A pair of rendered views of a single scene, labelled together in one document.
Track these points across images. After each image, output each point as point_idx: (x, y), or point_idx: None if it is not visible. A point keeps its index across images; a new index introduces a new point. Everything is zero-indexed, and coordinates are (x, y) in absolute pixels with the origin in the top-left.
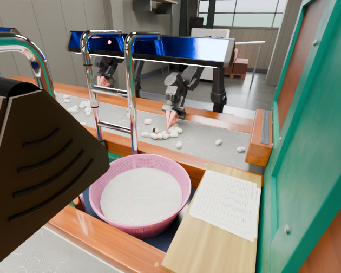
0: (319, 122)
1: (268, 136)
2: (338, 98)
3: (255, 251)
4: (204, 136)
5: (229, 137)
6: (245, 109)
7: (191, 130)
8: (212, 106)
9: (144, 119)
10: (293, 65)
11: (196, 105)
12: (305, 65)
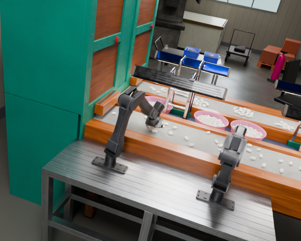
0: (125, 60)
1: (111, 92)
2: (127, 55)
3: (125, 90)
4: (131, 122)
5: (115, 121)
6: (68, 176)
7: (139, 127)
8: (110, 183)
9: (174, 137)
10: (98, 74)
11: (131, 185)
12: (118, 60)
